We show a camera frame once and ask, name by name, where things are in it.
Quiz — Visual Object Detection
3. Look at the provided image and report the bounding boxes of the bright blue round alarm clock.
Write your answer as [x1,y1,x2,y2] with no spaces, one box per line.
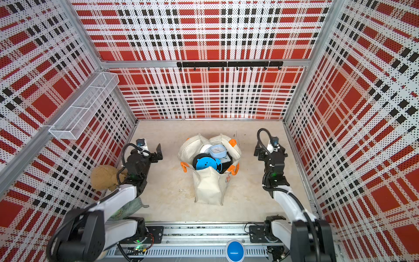
[195,157,222,172]

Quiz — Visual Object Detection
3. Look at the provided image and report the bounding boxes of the beige canvas bag orange handles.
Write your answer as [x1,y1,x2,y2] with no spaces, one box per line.
[178,134,242,206]

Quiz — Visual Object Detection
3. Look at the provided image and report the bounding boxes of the white round clock black back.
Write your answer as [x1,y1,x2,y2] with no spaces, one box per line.
[193,145,211,166]

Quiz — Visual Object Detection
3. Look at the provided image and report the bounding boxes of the light blue square alarm clock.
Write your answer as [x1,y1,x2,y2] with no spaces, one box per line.
[209,144,228,159]

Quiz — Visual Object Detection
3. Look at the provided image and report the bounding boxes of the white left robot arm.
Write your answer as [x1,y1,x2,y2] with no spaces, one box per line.
[45,139,164,262]

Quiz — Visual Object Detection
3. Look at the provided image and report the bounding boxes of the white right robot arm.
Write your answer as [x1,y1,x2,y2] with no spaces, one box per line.
[254,146,337,262]

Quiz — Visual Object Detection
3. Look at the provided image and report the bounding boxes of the black square alarm clock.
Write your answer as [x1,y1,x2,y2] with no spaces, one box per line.
[219,154,233,174]

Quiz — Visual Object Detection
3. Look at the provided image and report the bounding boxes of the tan plush toy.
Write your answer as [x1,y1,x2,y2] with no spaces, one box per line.
[91,165,118,191]

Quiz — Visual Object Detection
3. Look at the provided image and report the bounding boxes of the grey green cloth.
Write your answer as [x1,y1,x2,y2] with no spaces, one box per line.
[109,196,149,221]

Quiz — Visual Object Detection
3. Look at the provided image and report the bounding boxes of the blue round button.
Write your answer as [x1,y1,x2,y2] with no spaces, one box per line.
[225,240,245,262]

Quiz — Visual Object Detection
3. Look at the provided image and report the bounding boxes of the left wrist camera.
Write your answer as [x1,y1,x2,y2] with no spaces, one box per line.
[135,138,147,148]

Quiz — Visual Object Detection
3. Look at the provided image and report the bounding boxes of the white wire mesh shelf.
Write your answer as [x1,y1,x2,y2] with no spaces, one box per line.
[49,72,119,140]

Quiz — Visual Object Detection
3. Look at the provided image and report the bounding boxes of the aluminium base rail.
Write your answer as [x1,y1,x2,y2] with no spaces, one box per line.
[106,216,291,262]

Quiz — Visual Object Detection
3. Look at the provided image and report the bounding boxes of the black wall hook rail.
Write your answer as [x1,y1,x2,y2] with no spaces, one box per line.
[177,61,284,69]

